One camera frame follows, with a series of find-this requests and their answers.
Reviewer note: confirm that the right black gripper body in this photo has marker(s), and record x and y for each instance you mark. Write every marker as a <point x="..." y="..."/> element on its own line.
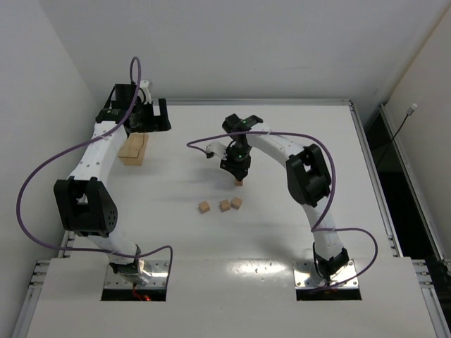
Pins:
<point x="236" y="165"/>

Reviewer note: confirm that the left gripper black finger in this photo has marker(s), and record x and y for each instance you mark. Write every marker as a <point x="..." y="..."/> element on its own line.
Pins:
<point x="163" y="121"/>
<point x="144" y="127"/>

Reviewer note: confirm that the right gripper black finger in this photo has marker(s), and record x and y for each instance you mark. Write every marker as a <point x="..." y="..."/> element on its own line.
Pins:
<point x="233" y="172"/>
<point x="242" y="174"/>

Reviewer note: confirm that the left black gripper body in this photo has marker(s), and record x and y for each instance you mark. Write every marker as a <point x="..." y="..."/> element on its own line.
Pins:
<point x="151" y="124"/>

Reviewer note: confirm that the wood cube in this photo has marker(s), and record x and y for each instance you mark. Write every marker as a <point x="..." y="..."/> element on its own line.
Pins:
<point x="239" y="182"/>
<point x="236" y="203"/>
<point x="204" y="207"/>
<point x="224" y="205"/>

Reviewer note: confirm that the wooden block tray box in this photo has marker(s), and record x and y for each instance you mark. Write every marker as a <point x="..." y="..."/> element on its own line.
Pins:
<point x="133" y="150"/>

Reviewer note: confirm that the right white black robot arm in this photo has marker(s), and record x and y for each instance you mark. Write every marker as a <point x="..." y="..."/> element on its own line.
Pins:
<point x="308" y="177"/>

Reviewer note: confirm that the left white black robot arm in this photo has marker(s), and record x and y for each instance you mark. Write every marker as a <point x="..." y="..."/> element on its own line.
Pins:
<point x="121" y="131"/>

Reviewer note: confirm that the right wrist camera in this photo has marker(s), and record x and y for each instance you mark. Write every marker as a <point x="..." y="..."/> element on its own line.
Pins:
<point x="216" y="149"/>

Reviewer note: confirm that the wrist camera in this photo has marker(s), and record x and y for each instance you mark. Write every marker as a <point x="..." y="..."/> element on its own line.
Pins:
<point x="145" y="92"/>
<point x="216" y="149"/>

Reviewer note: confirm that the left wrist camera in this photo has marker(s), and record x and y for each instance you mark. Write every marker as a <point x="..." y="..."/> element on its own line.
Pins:
<point x="145" y="92"/>

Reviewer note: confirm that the aluminium table frame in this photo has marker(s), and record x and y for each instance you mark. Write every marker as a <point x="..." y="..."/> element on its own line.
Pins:
<point x="219" y="220"/>

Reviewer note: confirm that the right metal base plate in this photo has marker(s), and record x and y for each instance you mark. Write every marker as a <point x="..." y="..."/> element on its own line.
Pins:
<point x="307" y="278"/>

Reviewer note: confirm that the metal base plate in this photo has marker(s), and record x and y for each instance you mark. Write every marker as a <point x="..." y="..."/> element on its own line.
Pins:
<point x="144" y="274"/>
<point x="307" y="278"/>

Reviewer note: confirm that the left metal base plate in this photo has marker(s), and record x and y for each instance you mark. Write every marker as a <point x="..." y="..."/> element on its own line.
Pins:
<point x="144" y="274"/>

